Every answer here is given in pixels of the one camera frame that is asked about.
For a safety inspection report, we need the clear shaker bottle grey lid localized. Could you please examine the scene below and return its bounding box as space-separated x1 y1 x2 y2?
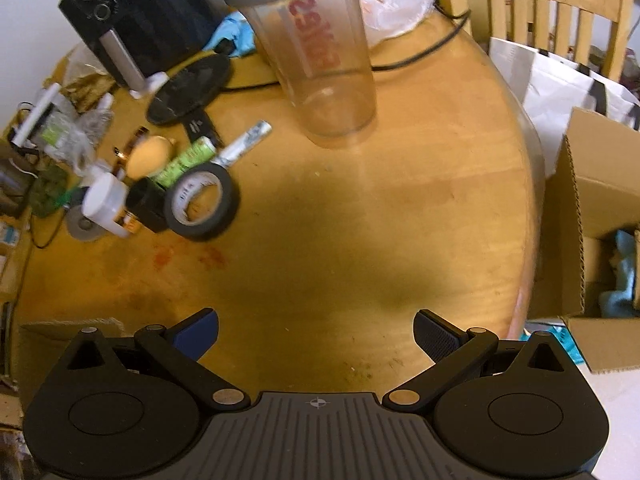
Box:
224 0 376 146

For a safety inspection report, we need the black air fryer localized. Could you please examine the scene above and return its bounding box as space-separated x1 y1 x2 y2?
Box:
58 0 228 92

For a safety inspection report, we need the amber kapton tape roll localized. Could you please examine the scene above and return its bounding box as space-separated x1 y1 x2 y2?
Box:
111 127 149 180

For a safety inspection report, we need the green net bag of balls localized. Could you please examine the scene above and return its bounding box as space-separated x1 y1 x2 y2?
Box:
28 164 68 218

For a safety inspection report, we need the cardboard box right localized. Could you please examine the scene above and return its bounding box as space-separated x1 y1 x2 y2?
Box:
528 108 639 373

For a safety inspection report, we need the black electrical tape roll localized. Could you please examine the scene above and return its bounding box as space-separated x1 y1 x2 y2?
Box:
164 162 240 242

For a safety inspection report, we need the black kettle base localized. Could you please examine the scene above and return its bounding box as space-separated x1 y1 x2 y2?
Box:
146 54 233 127

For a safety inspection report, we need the white round jar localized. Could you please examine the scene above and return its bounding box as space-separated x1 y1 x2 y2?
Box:
81 174 128 238

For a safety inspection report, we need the blue wet wipes pack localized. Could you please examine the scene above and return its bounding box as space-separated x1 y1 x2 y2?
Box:
203 11 256 58

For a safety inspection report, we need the peach earbud case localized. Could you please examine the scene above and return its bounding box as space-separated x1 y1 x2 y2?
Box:
126 136 175 181

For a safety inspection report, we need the green hand cream tube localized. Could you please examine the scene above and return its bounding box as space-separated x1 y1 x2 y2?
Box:
152 136 217 188

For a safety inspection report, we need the clear bag of seeds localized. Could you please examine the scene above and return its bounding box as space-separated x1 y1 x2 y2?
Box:
75 92 114 148

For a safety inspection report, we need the black rectangular device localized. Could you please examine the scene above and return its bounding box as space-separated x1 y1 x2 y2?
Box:
182 108 224 150

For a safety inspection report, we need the silver white tube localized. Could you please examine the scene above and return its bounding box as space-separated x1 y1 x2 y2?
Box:
212 120 272 168

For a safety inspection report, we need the white paper bag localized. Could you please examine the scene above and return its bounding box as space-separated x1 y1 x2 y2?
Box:
489 37 639 177

